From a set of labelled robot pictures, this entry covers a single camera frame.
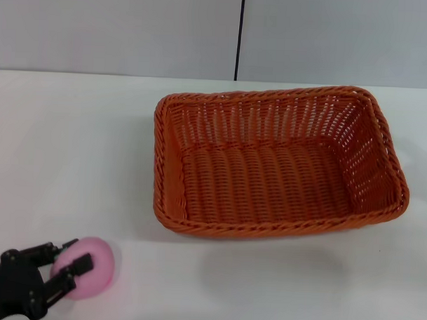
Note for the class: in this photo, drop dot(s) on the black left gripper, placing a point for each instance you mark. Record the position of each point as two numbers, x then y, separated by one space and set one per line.
16 286

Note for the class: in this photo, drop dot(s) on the black vertical wall strip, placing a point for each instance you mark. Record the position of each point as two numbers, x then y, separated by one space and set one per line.
240 34

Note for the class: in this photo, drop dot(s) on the pink strawberry toy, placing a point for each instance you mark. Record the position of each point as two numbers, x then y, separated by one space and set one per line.
97 282

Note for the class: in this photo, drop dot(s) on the orange woven plastic basket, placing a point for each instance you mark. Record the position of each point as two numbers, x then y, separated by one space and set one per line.
269 176

